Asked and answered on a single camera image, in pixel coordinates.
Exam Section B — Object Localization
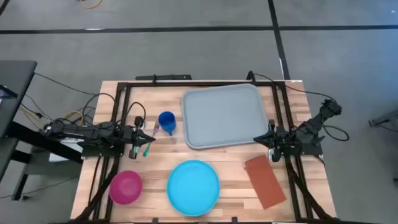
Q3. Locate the light blue plastic plate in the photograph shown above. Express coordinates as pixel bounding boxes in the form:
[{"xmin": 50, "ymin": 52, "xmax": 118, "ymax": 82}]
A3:
[{"xmin": 166, "ymin": 159, "xmax": 221, "ymax": 217}]

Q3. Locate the white paper sheet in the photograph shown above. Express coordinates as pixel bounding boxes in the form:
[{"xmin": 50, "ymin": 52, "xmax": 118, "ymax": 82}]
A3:
[{"xmin": 49, "ymin": 136, "xmax": 85, "ymax": 163}]

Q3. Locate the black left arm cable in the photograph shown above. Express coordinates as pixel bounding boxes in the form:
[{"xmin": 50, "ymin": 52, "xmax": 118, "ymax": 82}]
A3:
[{"xmin": 124, "ymin": 101, "xmax": 147, "ymax": 127}]

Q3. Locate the black desk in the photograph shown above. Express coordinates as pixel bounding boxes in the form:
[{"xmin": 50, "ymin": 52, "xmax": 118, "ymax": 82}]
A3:
[{"xmin": 0, "ymin": 60, "xmax": 85, "ymax": 202}]

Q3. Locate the blue plastic cup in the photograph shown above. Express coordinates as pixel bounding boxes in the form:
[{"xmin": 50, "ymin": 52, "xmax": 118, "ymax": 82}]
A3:
[{"xmin": 157, "ymin": 111, "xmax": 177, "ymax": 136}]

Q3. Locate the pink plastic bowl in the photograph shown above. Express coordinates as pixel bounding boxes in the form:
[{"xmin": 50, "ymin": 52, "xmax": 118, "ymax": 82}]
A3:
[{"xmin": 109, "ymin": 170, "xmax": 144, "ymax": 205}]

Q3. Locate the long black floor cable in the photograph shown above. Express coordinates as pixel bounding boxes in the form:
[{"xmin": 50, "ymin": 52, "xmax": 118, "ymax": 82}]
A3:
[{"xmin": 33, "ymin": 72, "xmax": 116, "ymax": 98}]

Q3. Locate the thin black bracket cable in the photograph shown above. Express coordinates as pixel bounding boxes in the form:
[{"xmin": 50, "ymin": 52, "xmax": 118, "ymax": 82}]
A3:
[{"xmin": 253, "ymin": 73, "xmax": 338, "ymax": 103}]

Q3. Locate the black mounting bar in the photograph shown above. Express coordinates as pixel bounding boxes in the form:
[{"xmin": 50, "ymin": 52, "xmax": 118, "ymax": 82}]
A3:
[{"xmin": 134, "ymin": 73, "xmax": 193, "ymax": 82}]

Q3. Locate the yellow cable by desk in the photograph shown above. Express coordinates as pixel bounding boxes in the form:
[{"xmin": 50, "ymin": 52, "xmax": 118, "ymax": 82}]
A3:
[{"xmin": 18, "ymin": 105, "xmax": 85, "ymax": 126}]

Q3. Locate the iridescent metal fork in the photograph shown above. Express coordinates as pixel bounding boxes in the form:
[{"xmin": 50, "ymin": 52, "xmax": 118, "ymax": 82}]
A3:
[{"xmin": 142, "ymin": 119, "xmax": 160, "ymax": 158}]

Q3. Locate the yellow floor cable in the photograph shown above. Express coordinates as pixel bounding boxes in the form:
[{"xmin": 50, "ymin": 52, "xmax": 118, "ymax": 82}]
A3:
[{"xmin": 80, "ymin": 0, "xmax": 104, "ymax": 9}]

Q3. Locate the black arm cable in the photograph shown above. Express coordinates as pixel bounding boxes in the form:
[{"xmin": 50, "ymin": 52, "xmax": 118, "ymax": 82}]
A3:
[
  {"xmin": 124, "ymin": 101, "xmax": 147, "ymax": 127},
  {"xmin": 320, "ymin": 123, "xmax": 351, "ymax": 142}
]

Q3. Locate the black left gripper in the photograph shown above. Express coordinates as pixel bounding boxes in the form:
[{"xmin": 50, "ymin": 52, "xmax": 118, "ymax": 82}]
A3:
[{"xmin": 123, "ymin": 125, "xmax": 156, "ymax": 147}]

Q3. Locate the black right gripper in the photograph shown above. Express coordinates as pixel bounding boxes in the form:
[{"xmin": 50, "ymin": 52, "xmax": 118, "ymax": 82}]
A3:
[{"xmin": 253, "ymin": 126, "xmax": 292, "ymax": 151}]

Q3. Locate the grey plastic tray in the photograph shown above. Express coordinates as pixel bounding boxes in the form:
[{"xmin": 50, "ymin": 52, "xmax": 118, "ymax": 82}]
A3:
[{"xmin": 181, "ymin": 83, "xmax": 270, "ymax": 150}]

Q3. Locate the black aluminium table frame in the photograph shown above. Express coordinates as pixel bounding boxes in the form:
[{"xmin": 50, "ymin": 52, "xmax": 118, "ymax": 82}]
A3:
[{"xmin": 73, "ymin": 79, "xmax": 335, "ymax": 224}]

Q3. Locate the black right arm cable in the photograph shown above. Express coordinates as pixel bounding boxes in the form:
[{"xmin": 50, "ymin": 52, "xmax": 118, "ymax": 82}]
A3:
[{"xmin": 320, "ymin": 123, "xmax": 351, "ymax": 142}]

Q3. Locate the iridescent metal spoon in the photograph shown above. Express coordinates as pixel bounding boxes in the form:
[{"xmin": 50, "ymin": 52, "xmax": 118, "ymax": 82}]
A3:
[{"xmin": 129, "ymin": 116, "xmax": 146, "ymax": 161}]

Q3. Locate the orange cloth napkin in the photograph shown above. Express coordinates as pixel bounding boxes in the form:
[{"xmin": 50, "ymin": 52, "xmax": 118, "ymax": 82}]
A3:
[{"xmin": 244, "ymin": 154, "xmax": 287, "ymax": 210}]

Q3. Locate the grey cart base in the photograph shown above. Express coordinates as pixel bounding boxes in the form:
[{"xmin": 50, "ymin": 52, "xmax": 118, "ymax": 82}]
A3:
[{"xmin": 368, "ymin": 108, "xmax": 398, "ymax": 133}]

